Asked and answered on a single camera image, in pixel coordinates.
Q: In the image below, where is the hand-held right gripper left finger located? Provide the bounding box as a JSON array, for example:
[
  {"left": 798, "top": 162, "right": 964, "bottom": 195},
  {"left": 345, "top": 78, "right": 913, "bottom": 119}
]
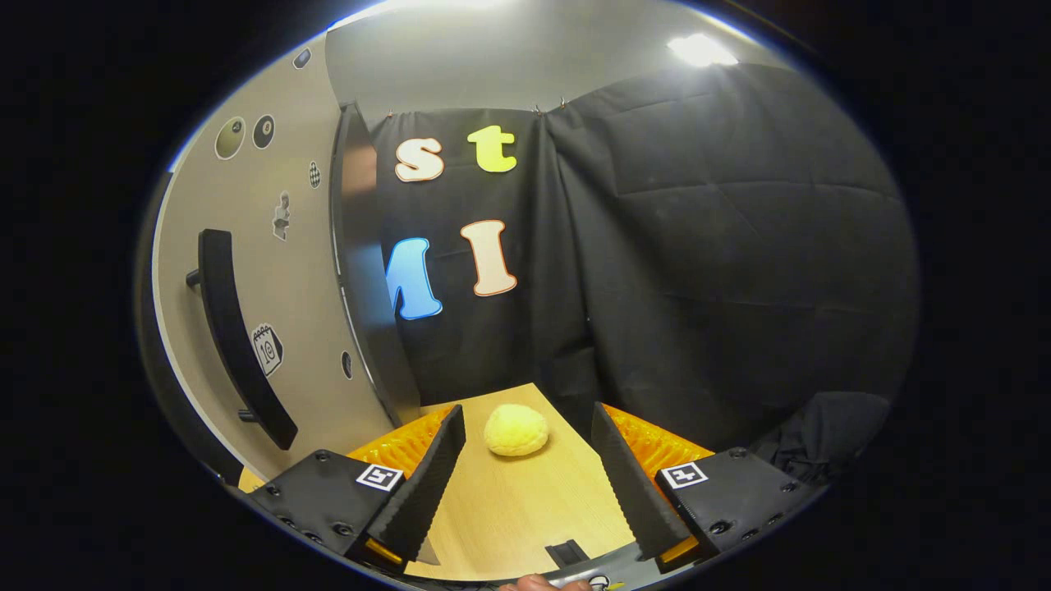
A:
[{"left": 246, "top": 404, "right": 467, "bottom": 567}]

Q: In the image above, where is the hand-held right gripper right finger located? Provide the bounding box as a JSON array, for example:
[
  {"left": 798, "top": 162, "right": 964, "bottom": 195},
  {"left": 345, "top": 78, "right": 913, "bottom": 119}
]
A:
[{"left": 591, "top": 402, "right": 826, "bottom": 575}]

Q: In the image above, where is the dark grey cabinet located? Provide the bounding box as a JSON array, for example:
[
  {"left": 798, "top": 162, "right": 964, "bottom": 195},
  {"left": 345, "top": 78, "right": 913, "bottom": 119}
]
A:
[{"left": 328, "top": 103, "right": 424, "bottom": 428}]

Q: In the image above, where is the white cabinet door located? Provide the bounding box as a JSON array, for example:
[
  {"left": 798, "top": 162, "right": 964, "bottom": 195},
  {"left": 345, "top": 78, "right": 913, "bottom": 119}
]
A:
[{"left": 135, "top": 37, "right": 395, "bottom": 485}]

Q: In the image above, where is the black door handle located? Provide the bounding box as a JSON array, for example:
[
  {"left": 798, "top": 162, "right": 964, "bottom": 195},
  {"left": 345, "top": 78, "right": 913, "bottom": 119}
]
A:
[{"left": 186, "top": 229, "right": 299, "bottom": 451}]

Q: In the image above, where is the yellow round plush toy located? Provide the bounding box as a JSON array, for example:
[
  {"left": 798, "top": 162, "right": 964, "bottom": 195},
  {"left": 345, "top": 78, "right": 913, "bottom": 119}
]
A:
[{"left": 484, "top": 403, "right": 549, "bottom": 457}]

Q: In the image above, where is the dark cloth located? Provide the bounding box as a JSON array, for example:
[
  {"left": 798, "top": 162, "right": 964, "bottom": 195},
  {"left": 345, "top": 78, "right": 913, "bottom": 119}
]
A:
[{"left": 751, "top": 392, "right": 892, "bottom": 485}]

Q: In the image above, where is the black backdrop cloth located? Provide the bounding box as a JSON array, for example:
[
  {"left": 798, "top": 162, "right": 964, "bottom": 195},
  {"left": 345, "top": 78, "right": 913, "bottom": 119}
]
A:
[{"left": 369, "top": 62, "right": 920, "bottom": 460}]

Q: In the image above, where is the ceiling light panel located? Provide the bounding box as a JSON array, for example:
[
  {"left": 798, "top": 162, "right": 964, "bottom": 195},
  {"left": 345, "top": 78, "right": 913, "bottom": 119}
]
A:
[{"left": 667, "top": 33, "right": 740, "bottom": 68}]

